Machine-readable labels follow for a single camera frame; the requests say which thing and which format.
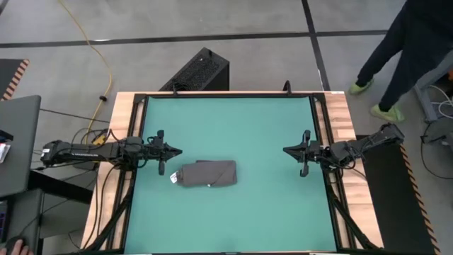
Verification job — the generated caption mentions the black table frame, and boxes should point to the black table frame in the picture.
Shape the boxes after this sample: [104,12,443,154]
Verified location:
[79,91,385,255]

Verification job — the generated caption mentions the white cables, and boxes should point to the white cables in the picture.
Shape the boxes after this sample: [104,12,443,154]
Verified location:
[428,84,453,120]

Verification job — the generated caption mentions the grey towel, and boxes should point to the grey towel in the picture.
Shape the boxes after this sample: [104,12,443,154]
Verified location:
[176,159,238,188]

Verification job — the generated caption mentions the grey desk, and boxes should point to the grey desk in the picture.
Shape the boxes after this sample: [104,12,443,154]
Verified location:
[0,94,42,199]

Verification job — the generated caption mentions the grey metal stand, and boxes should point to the grey metal stand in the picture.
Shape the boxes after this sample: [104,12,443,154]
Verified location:
[406,52,453,146]

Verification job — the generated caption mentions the black computer tower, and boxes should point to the black computer tower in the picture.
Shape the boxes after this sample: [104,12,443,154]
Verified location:
[159,47,230,92]

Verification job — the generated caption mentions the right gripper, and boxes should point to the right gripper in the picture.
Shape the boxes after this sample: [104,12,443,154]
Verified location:
[282,130,325,177]

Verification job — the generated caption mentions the teal table mat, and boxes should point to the teal table mat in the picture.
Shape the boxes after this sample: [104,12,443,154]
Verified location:
[123,96,337,253]

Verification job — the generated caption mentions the black computer mouse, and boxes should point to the black computer mouse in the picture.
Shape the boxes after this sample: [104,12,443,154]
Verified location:
[2,235,24,255]

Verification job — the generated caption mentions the person's hand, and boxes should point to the person's hand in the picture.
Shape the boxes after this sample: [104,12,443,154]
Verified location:
[9,239,35,255]

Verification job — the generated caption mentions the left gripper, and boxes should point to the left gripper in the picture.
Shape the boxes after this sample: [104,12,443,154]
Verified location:
[143,130,183,176]

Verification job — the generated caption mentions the person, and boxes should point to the person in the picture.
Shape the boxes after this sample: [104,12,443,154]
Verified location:
[348,0,453,124]

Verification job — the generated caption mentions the keyboard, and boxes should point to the keyboard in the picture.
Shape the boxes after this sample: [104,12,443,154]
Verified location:
[0,200,10,244]

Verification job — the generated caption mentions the black floor cable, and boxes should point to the black floor cable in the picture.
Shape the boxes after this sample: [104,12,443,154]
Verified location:
[420,125,453,180]

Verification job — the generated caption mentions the black striped-edge floor mat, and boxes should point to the black striped-edge floor mat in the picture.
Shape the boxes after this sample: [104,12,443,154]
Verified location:
[355,134,442,255]
[0,58,30,102]

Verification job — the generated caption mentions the yellow cable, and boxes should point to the yellow cable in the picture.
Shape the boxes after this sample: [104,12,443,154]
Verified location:
[57,0,113,146]

